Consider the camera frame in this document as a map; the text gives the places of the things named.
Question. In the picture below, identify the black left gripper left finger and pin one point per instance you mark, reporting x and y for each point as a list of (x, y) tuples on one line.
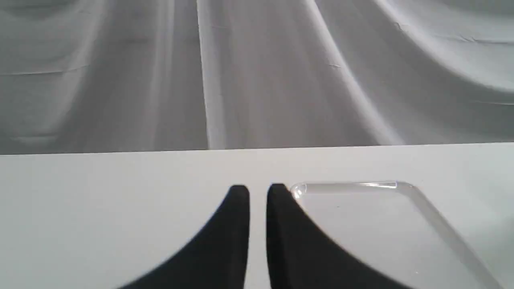
[(216, 258)]

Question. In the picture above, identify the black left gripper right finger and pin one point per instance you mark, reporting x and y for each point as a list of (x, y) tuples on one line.
[(301, 256)]

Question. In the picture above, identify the white plastic tray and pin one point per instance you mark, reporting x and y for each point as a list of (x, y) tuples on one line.
[(394, 228)]

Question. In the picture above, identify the grey backdrop cloth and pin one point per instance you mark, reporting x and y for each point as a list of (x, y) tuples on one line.
[(91, 76)]

